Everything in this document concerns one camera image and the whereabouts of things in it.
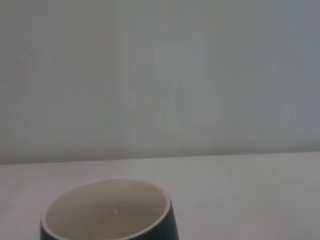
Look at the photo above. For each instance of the dark grey ceramic mug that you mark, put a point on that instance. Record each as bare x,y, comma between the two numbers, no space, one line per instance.
105,215

